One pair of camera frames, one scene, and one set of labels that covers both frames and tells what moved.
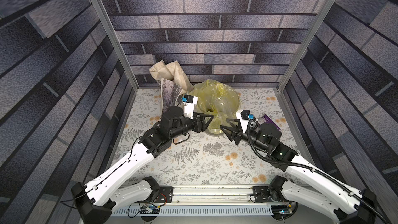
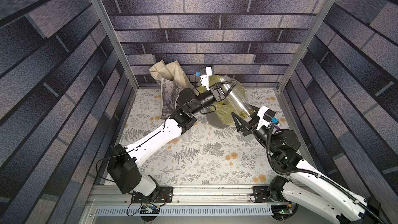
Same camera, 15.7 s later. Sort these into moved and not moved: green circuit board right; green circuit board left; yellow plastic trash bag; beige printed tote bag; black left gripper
Moved: yellow plastic trash bag; black left gripper
Not moved: beige printed tote bag; green circuit board left; green circuit board right
